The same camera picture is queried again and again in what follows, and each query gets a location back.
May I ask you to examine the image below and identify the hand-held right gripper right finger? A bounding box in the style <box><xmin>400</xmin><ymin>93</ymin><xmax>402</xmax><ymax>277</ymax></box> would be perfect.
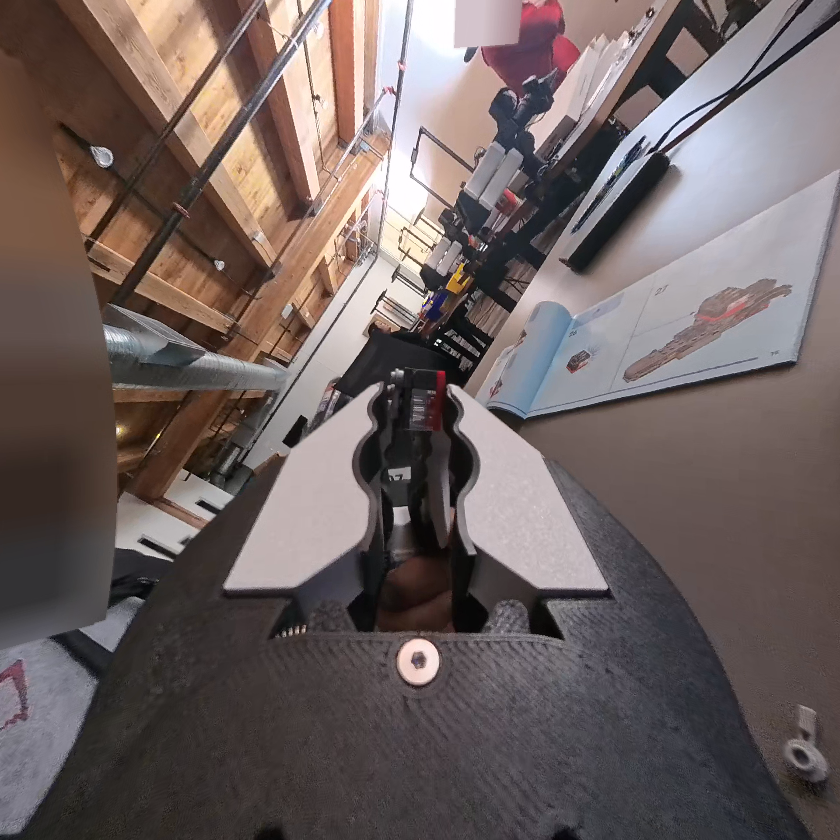
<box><xmin>446</xmin><ymin>385</ymin><xmax>611</xmax><ymax>621</ymax></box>

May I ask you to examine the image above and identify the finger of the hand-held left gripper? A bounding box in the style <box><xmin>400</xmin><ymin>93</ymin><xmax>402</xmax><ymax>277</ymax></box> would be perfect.
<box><xmin>415</xmin><ymin>436</ymin><xmax>455</xmax><ymax>546</ymax></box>

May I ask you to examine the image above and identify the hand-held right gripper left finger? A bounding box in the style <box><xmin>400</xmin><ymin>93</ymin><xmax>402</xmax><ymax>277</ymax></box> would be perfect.
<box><xmin>223</xmin><ymin>383</ymin><xmax>388</xmax><ymax>618</ymax></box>

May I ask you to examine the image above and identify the black and red brick assembly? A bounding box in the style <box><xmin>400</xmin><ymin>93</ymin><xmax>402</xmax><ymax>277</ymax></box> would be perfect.
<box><xmin>387</xmin><ymin>367</ymin><xmax>452</xmax><ymax>434</ymax></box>

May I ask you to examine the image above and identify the grey desk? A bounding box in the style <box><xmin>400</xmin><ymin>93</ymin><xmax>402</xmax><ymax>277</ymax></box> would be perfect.
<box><xmin>472</xmin><ymin>0</ymin><xmax>840</xmax><ymax>840</ymax></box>

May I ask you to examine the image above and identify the person's left hand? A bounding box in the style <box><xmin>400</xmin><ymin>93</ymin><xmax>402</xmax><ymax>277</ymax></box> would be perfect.
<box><xmin>375</xmin><ymin>550</ymin><xmax>457</xmax><ymax>633</ymax></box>

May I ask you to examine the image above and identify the black office chair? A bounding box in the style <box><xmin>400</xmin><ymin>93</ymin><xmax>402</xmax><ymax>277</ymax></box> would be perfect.
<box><xmin>341</xmin><ymin>331</ymin><xmax>468</xmax><ymax>401</ymax></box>

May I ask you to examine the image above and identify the open brick instruction booklet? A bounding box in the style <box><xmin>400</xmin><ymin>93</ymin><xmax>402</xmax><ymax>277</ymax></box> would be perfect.
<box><xmin>474</xmin><ymin>169</ymin><xmax>840</xmax><ymax>422</ymax></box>

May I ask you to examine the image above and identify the grey printed cloth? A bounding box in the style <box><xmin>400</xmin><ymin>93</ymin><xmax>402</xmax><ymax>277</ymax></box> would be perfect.
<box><xmin>0</xmin><ymin>630</ymin><xmax>119</xmax><ymax>837</ymax></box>

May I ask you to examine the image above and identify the black power bank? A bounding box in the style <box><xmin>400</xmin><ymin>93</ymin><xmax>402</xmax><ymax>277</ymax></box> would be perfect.
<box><xmin>566</xmin><ymin>150</ymin><xmax>672</xmax><ymax>274</ymax></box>

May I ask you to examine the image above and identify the ceiling pipe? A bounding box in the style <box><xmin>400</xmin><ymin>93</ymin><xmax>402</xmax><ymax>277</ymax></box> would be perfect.
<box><xmin>108</xmin><ymin>0</ymin><xmax>337</xmax><ymax>308</ymax></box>

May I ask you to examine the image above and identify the stack of white boxes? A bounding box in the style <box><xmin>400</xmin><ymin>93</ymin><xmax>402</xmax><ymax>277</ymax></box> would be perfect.
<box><xmin>564</xmin><ymin>29</ymin><xmax>634</xmax><ymax>126</ymax></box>

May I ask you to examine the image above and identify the silver air duct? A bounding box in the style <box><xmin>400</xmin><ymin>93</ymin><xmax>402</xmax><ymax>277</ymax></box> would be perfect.
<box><xmin>101</xmin><ymin>304</ymin><xmax>291</xmax><ymax>396</ymax></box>

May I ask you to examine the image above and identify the black cable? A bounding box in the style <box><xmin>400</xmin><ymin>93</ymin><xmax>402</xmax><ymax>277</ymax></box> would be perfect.
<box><xmin>655</xmin><ymin>0</ymin><xmax>816</xmax><ymax>158</ymax></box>

